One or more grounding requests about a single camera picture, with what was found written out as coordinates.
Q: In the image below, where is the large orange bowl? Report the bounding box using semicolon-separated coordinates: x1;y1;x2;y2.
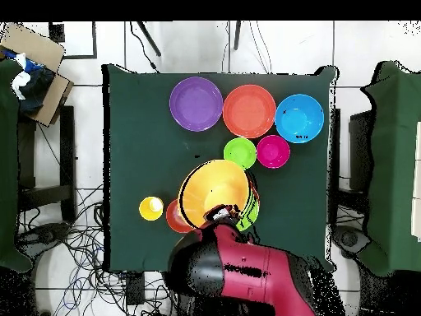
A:
177;159;252;230

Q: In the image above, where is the large green bowl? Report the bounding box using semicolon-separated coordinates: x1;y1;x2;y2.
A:
234;184;261;232

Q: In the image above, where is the small green bowl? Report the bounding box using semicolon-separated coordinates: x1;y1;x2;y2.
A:
223;137;258;171

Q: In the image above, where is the small red bowl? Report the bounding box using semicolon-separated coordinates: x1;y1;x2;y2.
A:
164;197;195;235

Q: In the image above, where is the pink bowl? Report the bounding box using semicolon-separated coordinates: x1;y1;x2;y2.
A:
256;134;291;170

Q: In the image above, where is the dark green table cloth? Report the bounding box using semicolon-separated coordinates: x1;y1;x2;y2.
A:
101;63;339;275

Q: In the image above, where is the yellow cup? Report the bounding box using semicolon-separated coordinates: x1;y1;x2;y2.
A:
138;196;164;222

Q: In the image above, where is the purple bowl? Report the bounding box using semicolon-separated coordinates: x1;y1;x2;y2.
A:
169;76;224;133

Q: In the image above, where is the blue bowl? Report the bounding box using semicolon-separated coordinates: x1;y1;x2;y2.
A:
274;93;326;145

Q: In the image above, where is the black power box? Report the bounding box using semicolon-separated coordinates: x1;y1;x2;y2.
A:
126;272;146;306

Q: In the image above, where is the black tripod leg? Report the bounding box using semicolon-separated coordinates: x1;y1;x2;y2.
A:
233;21;243;51
136;21;162;58

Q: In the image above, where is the green cloth covered table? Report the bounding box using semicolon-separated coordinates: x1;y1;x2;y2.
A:
359;60;421;277
0;60;34;272

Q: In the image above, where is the blue cloth bag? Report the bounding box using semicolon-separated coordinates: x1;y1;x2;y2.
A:
1;49;56;114

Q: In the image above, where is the white board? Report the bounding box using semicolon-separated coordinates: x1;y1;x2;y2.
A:
410;121;421;243

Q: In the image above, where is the brown cardboard box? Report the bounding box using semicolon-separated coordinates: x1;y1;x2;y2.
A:
0;24;74;128

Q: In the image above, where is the tangle of floor cables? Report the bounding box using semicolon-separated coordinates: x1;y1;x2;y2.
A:
17;184;175;316

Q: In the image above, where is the black stool frame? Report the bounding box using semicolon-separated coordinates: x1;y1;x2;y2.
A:
17;105;76;221

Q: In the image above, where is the black cable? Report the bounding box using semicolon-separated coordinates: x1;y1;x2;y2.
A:
129;21;160;72

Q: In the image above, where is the black floor frame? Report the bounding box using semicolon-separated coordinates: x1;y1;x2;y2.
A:
48;21;99;61

